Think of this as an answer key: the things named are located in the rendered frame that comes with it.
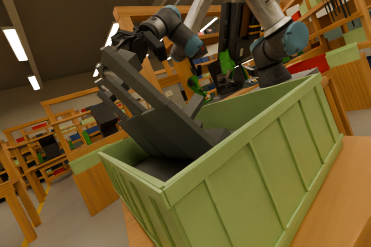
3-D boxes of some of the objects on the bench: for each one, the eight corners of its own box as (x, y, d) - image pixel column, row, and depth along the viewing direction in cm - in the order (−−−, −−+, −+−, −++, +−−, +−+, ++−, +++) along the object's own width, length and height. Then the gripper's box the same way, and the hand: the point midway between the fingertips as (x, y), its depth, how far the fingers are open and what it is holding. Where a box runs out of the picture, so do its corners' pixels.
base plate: (282, 69, 184) (281, 68, 183) (218, 105, 121) (217, 102, 120) (249, 81, 218) (248, 80, 218) (185, 113, 155) (184, 111, 155)
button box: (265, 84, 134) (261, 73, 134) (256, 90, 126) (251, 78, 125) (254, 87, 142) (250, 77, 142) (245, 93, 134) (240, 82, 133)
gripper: (142, 47, 62) (99, 84, 51) (131, 11, 52) (76, 47, 41) (161, 52, 59) (121, 92, 48) (154, 15, 50) (101, 55, 38)
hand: (111, 71), depth 44 cm, fingers open, 5 cm apart
